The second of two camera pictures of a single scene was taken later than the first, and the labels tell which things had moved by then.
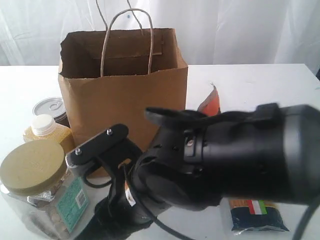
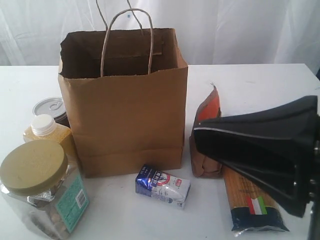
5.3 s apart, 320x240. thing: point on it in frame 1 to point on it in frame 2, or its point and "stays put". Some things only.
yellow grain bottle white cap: [44, 127] stays put
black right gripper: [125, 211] to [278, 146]
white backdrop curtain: [211, 32] stays put
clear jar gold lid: [42, 188] stays put
